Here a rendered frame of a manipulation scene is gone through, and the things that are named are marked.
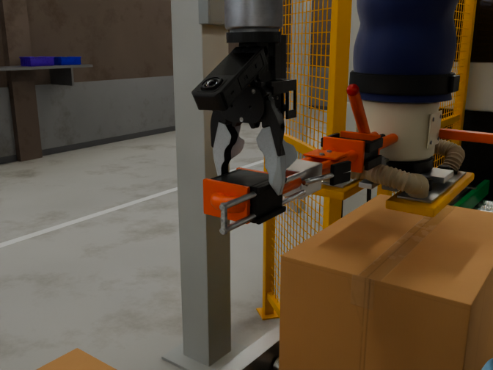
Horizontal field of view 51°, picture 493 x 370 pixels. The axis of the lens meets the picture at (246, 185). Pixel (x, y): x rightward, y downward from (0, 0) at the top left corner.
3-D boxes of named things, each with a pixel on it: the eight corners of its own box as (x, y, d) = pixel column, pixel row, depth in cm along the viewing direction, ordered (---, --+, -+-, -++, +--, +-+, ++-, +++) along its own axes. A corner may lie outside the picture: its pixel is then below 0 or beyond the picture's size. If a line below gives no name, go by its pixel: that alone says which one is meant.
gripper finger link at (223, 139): (243, 178, 78) (261, 123, 74) (218, 187, 74) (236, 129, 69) (228, 169, 80) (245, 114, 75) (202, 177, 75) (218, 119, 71)
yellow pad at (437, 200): (433, 174, 134) (434, 155, 132) (474, 180, 128) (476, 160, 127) (384, 208, 107) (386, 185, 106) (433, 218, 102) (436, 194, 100)
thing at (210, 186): (238, 199, 78) (238, 167, 77) (280, 208, 74) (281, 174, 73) (202, 213, 72) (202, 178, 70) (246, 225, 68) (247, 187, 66)
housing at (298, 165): (287, 183, 88) (287, 157, 87) (323, 189, 84) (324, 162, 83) (265, 193, 83) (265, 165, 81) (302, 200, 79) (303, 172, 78)
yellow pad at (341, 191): (362, 164, 144) (364, 146, 143) (398, 169, 139) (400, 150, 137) (303, 193, 118) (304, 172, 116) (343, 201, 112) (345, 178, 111)
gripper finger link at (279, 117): (294, 151, 67) (273, 85, 66) (288, 153, 65) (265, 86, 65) (266, 161, 70) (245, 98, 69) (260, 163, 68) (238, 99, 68)
